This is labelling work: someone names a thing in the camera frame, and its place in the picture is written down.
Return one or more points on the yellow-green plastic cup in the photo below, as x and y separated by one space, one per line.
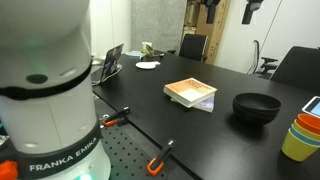
296 149

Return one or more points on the black office chair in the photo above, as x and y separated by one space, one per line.
300 68
193 46

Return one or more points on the black perforated mounting board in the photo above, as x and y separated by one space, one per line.
129 160

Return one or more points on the black orange clamp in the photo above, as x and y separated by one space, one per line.
111 120
157 163

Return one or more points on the open laptop computer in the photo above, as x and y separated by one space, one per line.
110 66

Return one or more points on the black office chair back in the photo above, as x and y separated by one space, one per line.
193 46

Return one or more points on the orange plastic cup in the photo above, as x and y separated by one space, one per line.
309 123

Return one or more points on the orange cover paperback book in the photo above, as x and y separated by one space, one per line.
189 92

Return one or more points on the black orange clamp near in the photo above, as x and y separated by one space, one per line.
157 163

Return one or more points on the black stacked bowls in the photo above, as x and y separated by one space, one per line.
256 108

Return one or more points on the white paper plate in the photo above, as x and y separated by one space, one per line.
147 65

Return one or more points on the black orange clamp far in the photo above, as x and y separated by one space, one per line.
111 120

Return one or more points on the black office chair right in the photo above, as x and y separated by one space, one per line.
300 68

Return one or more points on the white tablet device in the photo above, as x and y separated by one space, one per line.
313 107

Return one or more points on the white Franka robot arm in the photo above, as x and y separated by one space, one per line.
46 101

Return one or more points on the blue plastic cup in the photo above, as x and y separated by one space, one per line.
303 137

